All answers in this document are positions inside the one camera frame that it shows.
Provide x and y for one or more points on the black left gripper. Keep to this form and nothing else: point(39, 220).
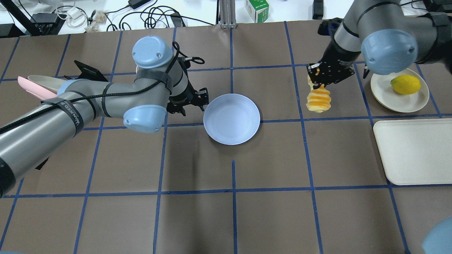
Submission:
point(183, 97)

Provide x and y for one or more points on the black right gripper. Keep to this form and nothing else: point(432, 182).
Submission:
point(335, 60)

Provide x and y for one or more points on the blue plate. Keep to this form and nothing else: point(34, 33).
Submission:
point(231, 119)

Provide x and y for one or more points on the striped bread roll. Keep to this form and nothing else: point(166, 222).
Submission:
point(318, 100)

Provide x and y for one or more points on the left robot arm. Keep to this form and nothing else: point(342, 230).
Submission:
point(161, 86)

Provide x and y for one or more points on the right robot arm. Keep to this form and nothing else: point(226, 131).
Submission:
point(388, 40)

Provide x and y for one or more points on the white plate with lemon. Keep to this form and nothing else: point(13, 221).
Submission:
point(385, 94)

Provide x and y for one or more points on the black plate rack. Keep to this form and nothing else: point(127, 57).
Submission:
point(87, 72)

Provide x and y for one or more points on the cream white plate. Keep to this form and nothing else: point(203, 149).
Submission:
point(50, 83)

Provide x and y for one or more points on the pink plate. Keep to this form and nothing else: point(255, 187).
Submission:
point(35, 89)

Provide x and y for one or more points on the yellow lemon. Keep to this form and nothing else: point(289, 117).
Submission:
point(406, 84)

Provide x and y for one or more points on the green white box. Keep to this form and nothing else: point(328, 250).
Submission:
point(257, 9)

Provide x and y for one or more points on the white rectangular tray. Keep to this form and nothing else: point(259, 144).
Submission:
point(415, 152)

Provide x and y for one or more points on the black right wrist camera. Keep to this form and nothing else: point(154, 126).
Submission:
point(329, 27)

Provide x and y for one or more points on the aluminium frame post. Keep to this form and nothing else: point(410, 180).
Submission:
point(226, 16)

